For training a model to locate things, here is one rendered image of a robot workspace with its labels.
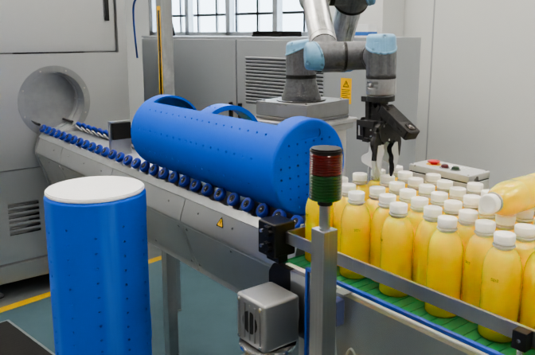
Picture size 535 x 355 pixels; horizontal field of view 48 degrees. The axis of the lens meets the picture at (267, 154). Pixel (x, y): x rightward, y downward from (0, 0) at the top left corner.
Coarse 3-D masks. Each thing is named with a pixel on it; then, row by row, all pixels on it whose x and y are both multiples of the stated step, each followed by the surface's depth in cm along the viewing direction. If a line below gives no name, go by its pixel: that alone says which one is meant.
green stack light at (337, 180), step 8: (312, 176) 113; (336, 176) 113; (312, 184) 113; (320, 184) 112; (328, 184) 112; (336, 184) 112; (312, 192) 114; (320, 192) 112; (328, 192) 112; (336, 192) 113; (312, 200) 114; (320, 200) 113; (328, 200) 113; (336, 200) 113
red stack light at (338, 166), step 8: (312, 160) 113; (320, 160) 111; (328, 160) 111; (336, 160) 111; (312, 168) 113; (320, 168) 112; (328, 168) 111; (336, 168) 112; (320, 176) 112; (328, 176) 112
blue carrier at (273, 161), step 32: (160, 96) 232; (160, 128) 213; (192, 128) 198; (224, 128) 186; (256, 128) 175; (288, 128) 166; (320, 128) 173; (160, 160) 219; (192, 160) 197; (224, 160) 182; (256, 160) 169; (288, 160) 167; (256, 192) 174; (288, 192) 169
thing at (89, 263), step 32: (64, 224) 162; (96, 224) 161; (128, 224) 166; (64, 256) 164; (96, 256) 163; (128, 256) 168; (64, 288) 166; (96, 288) 165; (128, 288) 169; (64, 320) 168; (96, 320) 167; (128, 320) 171; (64, 352) 171; (96, 352) 168; (128, 352) 172
